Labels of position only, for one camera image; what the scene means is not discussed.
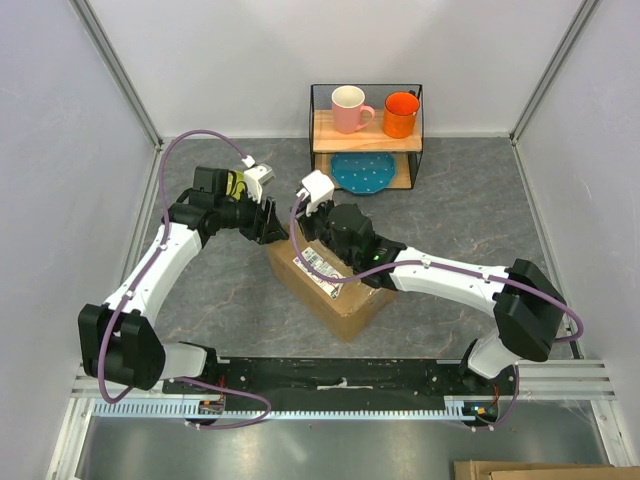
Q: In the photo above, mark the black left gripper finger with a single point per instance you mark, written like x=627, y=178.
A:
x=273, y=231
x=271, y=220

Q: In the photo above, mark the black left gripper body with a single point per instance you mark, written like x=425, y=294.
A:
x=249, y=220

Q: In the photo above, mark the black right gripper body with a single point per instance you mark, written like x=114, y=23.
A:
x=316, y=225

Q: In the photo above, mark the brown cardboard express box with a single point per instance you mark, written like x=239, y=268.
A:
x=345, y=308

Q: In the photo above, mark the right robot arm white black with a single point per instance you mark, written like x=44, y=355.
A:
x=525, y=305

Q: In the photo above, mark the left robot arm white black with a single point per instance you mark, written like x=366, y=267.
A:
x=117, y=337

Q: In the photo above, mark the green dotted plate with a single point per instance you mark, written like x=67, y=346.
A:
x=236, y=185

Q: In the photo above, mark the blue dotted plate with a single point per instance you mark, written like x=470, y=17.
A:
x=365, y=173

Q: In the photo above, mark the pink mug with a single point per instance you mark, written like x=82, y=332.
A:
x=350, y=113

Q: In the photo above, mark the orange mug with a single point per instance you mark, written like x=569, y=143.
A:
x=400, y=112

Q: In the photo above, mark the cardboard sheet corner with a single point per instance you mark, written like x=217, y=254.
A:
x=523, y=471

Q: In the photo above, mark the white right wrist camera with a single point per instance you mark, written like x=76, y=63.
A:
x=316, y=188

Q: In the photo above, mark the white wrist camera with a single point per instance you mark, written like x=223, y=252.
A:
x=316, y=188
x=255, y=179

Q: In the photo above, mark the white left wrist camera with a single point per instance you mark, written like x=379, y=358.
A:
x=255, y=179

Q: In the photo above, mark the black wire wooden shelf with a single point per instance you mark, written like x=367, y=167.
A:
x=325, y=141

